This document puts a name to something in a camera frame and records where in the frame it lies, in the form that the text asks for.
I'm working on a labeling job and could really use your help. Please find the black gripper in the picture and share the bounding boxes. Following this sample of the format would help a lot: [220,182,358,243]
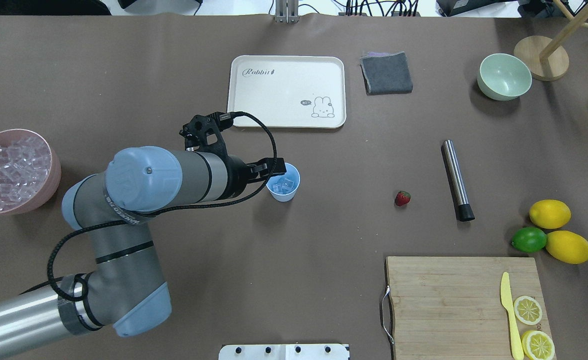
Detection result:
[227,156,287,198]

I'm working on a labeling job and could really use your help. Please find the aluminium frame post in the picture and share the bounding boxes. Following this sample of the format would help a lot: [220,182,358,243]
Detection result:
[274,0,300,24]

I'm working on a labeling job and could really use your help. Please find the wooden cup tree stand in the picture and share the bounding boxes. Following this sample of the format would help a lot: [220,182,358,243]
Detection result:
[513,0,588,82]

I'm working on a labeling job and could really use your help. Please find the yellow lemon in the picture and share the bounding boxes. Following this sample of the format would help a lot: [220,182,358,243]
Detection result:
[545,230,588,265]
[528,199,572,230]

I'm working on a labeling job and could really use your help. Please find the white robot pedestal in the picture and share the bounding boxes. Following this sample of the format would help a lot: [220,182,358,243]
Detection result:
[218,342,351,360]

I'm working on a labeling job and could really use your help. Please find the grey folded cloth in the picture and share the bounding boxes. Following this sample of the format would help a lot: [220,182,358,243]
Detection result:
[359,51,414,95]

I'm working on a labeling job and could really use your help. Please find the lemon slice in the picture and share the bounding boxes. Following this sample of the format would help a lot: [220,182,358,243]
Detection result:
[521,330,556,360]
[513,295,543,326]

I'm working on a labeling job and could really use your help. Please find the wooden cutting board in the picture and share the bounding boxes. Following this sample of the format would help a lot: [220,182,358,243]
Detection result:
[385,256,546,360]

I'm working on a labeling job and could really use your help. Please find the yellow plastic knife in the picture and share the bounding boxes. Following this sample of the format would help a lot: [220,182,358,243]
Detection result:
[499,272,525,360]

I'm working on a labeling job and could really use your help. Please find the pink bowl of ice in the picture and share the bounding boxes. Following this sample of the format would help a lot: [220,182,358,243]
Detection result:
[0,129,62,215]

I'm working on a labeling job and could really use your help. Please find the light blue plastic cup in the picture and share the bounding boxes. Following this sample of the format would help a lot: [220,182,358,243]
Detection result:
[266,162,301,202]

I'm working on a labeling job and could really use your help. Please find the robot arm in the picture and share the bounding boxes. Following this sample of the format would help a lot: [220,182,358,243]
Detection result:
[0,146,286,359]

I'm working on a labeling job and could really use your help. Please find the mint green bowl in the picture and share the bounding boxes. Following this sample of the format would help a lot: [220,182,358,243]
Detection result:
[477,53,533,101]

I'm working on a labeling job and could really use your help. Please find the cream rabbit tray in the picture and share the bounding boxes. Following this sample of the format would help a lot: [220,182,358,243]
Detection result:
[227,55,347,129]

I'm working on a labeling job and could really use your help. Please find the green lime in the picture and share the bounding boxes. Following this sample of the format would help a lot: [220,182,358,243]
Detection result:
[510,227,548,253]

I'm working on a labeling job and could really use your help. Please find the red strawberry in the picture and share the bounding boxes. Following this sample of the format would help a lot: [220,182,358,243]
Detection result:
[394,190,412,207]

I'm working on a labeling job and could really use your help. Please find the steel muddler black tip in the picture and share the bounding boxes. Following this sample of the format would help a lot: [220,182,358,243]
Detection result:
[441,139,476,222]

